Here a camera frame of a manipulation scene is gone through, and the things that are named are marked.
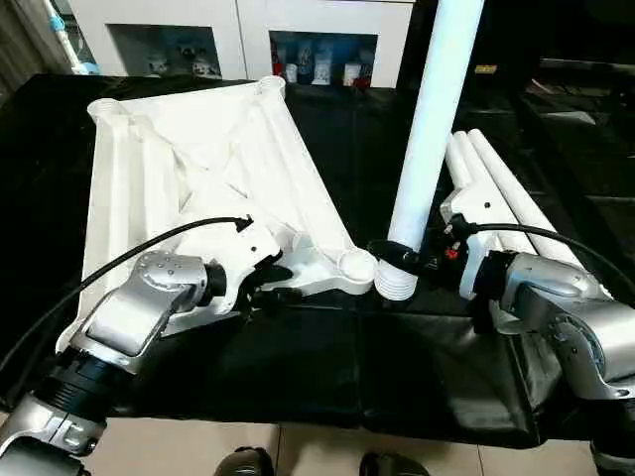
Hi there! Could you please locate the white plastic table top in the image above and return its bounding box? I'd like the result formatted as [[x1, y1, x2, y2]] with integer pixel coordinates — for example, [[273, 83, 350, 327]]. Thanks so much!
[[80, 74, 377, 338]]

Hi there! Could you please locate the black work mat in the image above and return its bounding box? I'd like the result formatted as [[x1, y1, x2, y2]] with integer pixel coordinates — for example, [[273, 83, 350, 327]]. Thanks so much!
[[0, 72, 635, 442]]

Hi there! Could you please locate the dark left robot foot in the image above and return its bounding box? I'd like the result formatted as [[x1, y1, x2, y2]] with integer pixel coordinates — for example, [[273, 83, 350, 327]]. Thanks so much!
[[217, 445, 275, 476]]

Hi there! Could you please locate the dark robot foot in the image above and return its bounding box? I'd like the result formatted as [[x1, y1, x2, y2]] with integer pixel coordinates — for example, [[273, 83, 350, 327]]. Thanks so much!
[[217, 445, 275, 476], [357, 450, 417, 476]]

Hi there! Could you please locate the dark right robot foot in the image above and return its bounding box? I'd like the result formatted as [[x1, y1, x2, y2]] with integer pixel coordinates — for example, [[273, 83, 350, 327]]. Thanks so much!
[[357, 450, 417, 476]]

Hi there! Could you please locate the white blue patterned container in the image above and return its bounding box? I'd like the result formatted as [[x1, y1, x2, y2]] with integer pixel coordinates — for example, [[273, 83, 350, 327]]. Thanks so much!
[[313, 49, 334, 85]]

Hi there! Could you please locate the red bottle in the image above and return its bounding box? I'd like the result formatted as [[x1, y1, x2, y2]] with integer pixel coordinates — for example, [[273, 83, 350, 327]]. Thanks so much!
[[270, 43, 287, 80]]

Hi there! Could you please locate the white glass door cabinet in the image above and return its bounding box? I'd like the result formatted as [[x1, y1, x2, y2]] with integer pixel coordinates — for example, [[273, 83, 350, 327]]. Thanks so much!
[[66, 0, 416, 89]]

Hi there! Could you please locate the white pipe with blue bands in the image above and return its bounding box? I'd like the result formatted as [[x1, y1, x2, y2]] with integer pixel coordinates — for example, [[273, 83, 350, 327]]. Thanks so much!
[[42, 0, 99, 75]]

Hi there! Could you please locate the grey curtain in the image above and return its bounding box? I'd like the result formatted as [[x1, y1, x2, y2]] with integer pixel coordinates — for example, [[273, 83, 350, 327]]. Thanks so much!
[[0, 0, 70, 100]]

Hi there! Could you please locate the black left camera cable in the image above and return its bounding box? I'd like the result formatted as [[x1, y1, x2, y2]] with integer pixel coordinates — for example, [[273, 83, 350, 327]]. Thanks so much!
[[0, 213, 254, 371]]

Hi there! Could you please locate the black camera cable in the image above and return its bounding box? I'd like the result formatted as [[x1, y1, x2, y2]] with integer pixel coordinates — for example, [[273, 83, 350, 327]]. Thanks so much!
[[448, 212, 635, 282], [0, 213, 254, 371]]

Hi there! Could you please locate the black right camera cable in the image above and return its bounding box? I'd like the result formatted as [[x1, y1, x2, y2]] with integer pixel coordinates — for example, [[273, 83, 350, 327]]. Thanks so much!
[[448, 212, 635, 282]]

